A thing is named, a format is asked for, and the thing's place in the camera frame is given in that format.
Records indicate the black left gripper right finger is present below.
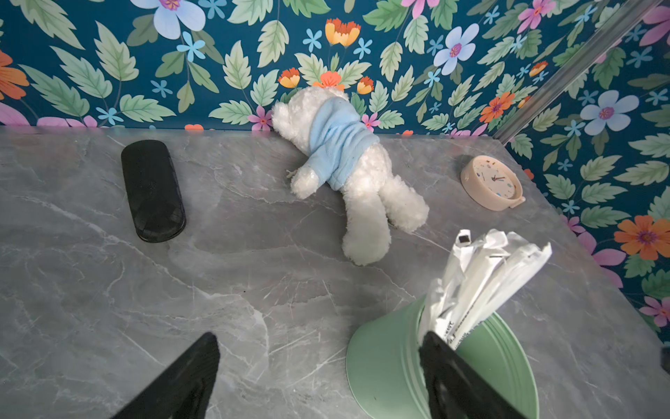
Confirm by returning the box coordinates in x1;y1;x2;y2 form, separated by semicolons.
419;332;523;419

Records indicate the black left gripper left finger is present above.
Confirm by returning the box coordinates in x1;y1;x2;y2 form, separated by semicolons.
113;332;220;419

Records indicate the green metal straw cup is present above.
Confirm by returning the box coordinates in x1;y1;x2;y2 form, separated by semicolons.
347;300;539;418

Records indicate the bundle of wrapped straws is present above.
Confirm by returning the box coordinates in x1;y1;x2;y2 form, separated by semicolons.
417;229;552;349

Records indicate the black glasses case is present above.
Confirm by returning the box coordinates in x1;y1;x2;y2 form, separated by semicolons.
121;140;187;243

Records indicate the beige round alarm clock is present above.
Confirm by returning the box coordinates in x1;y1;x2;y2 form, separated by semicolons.
460;155;526;211

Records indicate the white teddy bear blue shirt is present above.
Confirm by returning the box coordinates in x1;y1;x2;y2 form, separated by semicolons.
272;87;429;266

